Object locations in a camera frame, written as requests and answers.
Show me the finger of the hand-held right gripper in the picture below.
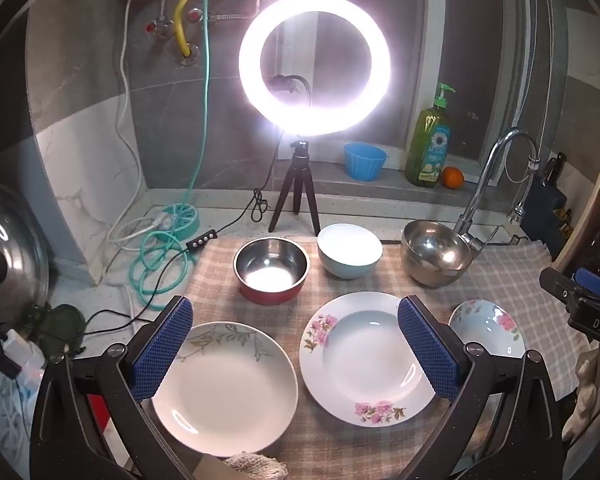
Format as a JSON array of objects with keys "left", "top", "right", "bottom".
[
  {"left": 574, "top": 267, "right": 600, "bottom": 298},
  {"left": 539, "top": 266, "right": 582, "bottom": 313}
]

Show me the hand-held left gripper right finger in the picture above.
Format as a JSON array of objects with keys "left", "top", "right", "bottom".
[{"left": 395, "top": 295, "right": 563, "bottom": 480}]

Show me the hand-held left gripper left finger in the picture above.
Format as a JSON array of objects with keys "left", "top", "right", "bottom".
[{"left": 30, "top": 296, "right": 221, "bottom": 480}]

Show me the small white floral plate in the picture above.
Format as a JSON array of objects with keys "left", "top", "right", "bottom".
[{"left": 448, "top": 299, "right": 526, "bottom": 360}]

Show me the large white floral plate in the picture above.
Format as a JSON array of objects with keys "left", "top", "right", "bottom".
[{"left": 299, "top": 291, "right": 438, "bottom": 427}]

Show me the white plate with leaf print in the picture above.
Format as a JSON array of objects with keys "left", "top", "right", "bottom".
[{"left": 150, "top": 321, "right": 299, "bottom": 458}]

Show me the plain steel bowl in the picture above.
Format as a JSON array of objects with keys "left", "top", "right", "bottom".
[{"left": 401, "top": 220, "right": 473, "bottom": 288}]

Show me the person's right hand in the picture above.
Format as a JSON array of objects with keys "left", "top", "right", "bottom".
[{"left": 561, "top": 349, "right": 600, "bottom": 442}]

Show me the grey checkered cloth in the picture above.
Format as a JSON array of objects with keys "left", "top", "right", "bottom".
[{"left": 467, "top": 240, "right": 591, "bottom": 398}]

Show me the tan checkered cloth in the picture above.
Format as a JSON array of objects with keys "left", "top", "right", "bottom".
[{"left": 145, "top": 234, "right": 486, "bottom": 480}]

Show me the wooden shelf unit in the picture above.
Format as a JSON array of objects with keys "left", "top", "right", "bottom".
[{"left": 555, "top": 110, "right": 600, "bottom": 281}]

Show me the dark blue knife block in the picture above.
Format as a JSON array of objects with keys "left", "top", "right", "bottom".
[{"left": 522, "top": 152, "right": 573, "bottom": 241}]

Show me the dark green object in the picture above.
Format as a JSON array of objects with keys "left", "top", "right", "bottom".
[{"left": 32, "top": 304, "right": 87, "bottom": 356}]

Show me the light blue ceramic bowl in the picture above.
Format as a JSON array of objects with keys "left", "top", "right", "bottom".
[{"left": 316, "top": 223, "right": 383, "bottom": 280}]

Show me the teal round power strip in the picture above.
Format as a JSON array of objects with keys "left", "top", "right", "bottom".
[{"left": 152, "top": 203, "right": 201, "bottom": 235}]

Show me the chrome faucet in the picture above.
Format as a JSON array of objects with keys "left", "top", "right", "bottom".
[{"left": 452, "top": 127, "right": 541, "bottom": 261}]

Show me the red steel bowl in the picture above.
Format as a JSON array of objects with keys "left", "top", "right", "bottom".
[{"left": 233, "top": 236, "right": 310, "bottom": 306}]

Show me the white plastic container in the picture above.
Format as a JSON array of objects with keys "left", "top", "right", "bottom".
[{"left": 2, "top": 330, "right": 46, "bottom": 378}]

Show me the beige terry towel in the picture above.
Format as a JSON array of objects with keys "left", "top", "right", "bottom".
[{"left": 225, "top": 452, "right": 288, "bottom": 480}]

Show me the orange fruit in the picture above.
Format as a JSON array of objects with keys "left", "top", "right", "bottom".
[{"left": 441, "top": 166, "right": 465, "bottom": 190}]

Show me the steel pot lid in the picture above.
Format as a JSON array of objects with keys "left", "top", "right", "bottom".
[{"left": 0, "top": 182, "right": 51, "bottom": 326}]

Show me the green dish soap bottle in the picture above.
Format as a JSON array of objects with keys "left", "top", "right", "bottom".
[{"left": 405, "top": 83, "right": 457, "bottom": 188}]

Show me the blue plastic cup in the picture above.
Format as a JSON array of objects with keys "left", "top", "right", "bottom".
[{"left": 343, "top": 142, "right": 388, "bottom": 182}]

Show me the black tripod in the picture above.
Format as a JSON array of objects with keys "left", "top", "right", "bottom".
[{"left": 268, "top": 139, "right": 322, "bottom": 235}]

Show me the dark window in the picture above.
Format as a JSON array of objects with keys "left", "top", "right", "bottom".
[{"left": 275, "top": 0, "right": 531, "bottom": 161}]

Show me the black cable with remote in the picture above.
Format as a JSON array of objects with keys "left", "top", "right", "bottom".
[{"left": 80, "top": 187, "right": 281, "bottom": 331}]

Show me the white cable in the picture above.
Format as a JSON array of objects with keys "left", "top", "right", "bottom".
[{"left": 107, "top": 0, "right": 156, "bottom": 251}]

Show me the teal cable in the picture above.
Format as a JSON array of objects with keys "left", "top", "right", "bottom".
[{"left": 130, "top": 0, "right": 224, "bottom": 308}]

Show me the white ring light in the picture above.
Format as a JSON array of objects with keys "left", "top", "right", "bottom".
[{"left": 238, "top": 0, "right": 392, "bottom": 137}]

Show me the yellow hose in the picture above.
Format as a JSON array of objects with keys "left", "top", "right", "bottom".
[{"left": 174, "top": 0, "right": 201, "bottom": 58}]

